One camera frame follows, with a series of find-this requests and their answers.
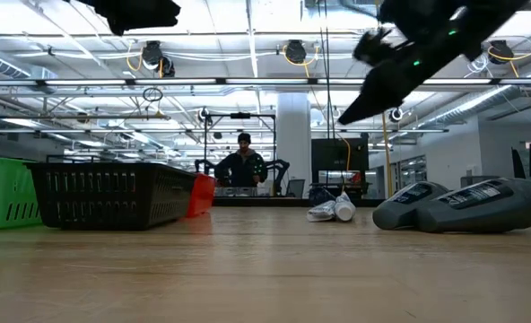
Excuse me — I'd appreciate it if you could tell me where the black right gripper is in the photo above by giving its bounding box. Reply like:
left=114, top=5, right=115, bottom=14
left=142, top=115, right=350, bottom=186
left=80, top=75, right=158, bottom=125
left=336, top=7, right=478, bottom=127

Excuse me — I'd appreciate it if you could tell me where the grey Dove deodorant roll-on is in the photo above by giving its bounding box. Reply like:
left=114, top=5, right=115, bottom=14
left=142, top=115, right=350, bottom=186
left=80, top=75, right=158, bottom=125
left=371, top=180, right=451, bottom=231
left=414, top=177, right=531, bottom=235

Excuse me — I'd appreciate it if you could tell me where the black display board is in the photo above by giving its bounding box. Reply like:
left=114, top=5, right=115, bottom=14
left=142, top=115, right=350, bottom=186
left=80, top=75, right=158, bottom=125
left=310, top=137, right=370, bottom=186

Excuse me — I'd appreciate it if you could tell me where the white building column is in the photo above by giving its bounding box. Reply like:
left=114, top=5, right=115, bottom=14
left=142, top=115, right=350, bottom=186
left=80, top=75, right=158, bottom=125
left=275, top=91, right=313, bottom=199

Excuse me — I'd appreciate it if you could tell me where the person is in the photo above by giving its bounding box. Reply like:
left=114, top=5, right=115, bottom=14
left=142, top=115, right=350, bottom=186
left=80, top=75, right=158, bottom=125
left=213, top=132, right=269, bottom=189

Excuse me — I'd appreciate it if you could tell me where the red plastic basket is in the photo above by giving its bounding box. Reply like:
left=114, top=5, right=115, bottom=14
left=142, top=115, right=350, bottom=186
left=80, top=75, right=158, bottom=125
left=185, top=172, right=217, bottom=220

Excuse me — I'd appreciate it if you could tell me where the black plastic basket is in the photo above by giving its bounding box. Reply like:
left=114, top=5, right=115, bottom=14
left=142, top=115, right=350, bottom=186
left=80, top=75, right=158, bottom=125
left=23, top=161, right=198, bottom=232

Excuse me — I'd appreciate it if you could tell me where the green plastic basket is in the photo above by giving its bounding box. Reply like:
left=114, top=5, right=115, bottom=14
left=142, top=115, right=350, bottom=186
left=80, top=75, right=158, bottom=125
left=0, top=156, right=44, bottom=231

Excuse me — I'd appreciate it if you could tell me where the black background rig frame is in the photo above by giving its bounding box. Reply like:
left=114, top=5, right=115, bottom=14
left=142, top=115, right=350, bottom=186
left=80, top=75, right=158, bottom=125
left=201, top=111, right=279, bottom=199

